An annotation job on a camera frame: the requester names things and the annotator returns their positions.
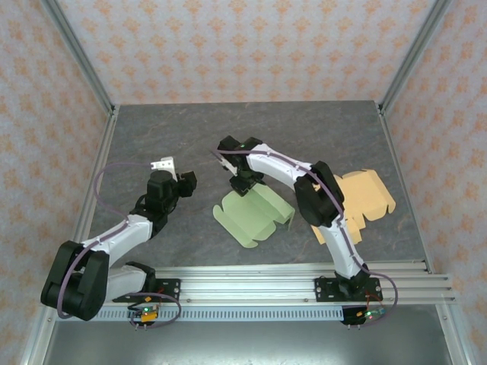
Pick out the green paper box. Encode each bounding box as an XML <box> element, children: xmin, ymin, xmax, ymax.
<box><xmin>212</xmin><ymin>182</ymin><xmax>295</xmax><ymax>250</ymax></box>

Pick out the orange paper box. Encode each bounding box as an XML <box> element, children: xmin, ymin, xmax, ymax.
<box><xmin>310</xmin><ymin>169</ymin><xmax>397</xmax><ymax>246</ymax></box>

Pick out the left controller board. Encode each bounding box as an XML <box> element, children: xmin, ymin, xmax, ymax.
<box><xmin>127</xmin><ymin>303</ymin><xmax>161</xmax><ymax>329</ymax></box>

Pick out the controller board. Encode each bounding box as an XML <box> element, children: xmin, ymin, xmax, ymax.
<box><xmin>344</xmin><ymin>306</ymin><xmax>389</xmax><ymax>327</ymax></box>
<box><xmin>127</xmin><ymin>303</ymin><xmax>161</xmax><ymax>329</ymax></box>

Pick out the grey metal sheet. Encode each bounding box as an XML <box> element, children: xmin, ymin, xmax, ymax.
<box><xmin>41</xmin><ymin>321</ymin><xmax>454</xmax><ymax>365</ymax></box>

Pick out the right controller board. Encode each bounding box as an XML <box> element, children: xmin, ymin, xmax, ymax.
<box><xmin>344</xmin><ymin>306</ymin><xmax>389</xmax><ymax>327</ymax></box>

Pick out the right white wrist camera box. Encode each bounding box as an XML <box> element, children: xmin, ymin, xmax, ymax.
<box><xmin>218</xmin><ymin>151</ymin><xmax>237</xmax><ymax>176</ymax></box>

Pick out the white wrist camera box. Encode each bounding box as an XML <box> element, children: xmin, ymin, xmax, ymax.
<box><xmin>149</xmin><ymin>156</ymin><xmax>177</xmax><ymax>179</ymax></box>
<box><xmin>218</xmin><ymin>151</ymin><xmax>237</xmax><ymax>176</ymax></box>

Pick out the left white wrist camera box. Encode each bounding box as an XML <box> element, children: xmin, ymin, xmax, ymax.
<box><xmin>149</xmin><ymin>156</ymin><xmax>177</xmax><ymax>179</ymax></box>

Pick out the left aluminium side rail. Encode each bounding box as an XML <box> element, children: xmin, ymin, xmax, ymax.
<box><xmin>60</xmin><ymin>106</ymin><xmax>121</xmax><ymax>275</ymax></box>

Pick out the aluminium side rail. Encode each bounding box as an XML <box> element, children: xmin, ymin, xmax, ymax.
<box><xmin>376</xmin><ymin>104</ymin><xmax>434</xmax><ymax>275</ymax></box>
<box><xmin>60</xmin><ymin>106</ymin><xmax>121</xmax><ymax>275</ymax></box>

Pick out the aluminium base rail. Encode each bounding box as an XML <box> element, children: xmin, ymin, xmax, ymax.
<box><xmin>40</xmin><ymin>265</ymin><xmax>456</xmax><ymax>305</ymax></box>

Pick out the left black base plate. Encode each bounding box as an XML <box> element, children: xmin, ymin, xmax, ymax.
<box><xmin>112</xmin><ymin>278</ymin><xmax>182</xmax><ymax>303</ymax></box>

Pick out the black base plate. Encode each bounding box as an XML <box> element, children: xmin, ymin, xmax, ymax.
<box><xmin>314</xmin><ymin>277</ymin><xmax>381</xmax><ymax>303</ymax></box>
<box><xmin>112</xmin><ymin>278</ymin><xmax>182</xmax><ymax>303</ymax></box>

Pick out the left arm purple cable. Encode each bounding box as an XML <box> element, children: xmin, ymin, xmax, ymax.
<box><xmin>56</xmin><ymin>160</ymin><xmax>182</xmax><ymax>330</ymax></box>

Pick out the slotted grey cable duct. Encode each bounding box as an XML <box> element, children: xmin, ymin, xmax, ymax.
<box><xmin>56</xmin><ymin>308</ymin><xmax>345</xmax><ymax>322</ymax></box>

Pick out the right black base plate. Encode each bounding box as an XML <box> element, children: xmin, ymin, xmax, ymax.
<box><xmin>314</xmin><ymin>277</ymin><xmax>381</xmax><ymax>303</ymax></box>

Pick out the right aluminium side rail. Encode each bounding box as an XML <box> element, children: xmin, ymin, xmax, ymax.
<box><xmin>376</xmin><ymin>104</ymin><xmax>434</xmax><ymax>275</ymax></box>

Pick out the left aluminium frame post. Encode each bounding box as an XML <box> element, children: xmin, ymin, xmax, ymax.
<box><xmin>40</xmin><ymin>0</ymin><xmax>117</xmax><ymax>117</ymax></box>

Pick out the aluminium frame post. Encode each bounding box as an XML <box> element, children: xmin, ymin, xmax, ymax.
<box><xmin>378</xmin><ymin>0</ymin><xmax>454</xmax><ymax>115</ymax></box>
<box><xmin>40</xmin><ymin>0</ymin><xmax>117</xmax><ymax>117</ymax></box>

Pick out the right aluminium frame post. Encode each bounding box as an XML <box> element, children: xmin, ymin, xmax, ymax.
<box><xmin>378</xmin><ymin>0</ymin><xmax>454</xmax><ymax>115</ymax></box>

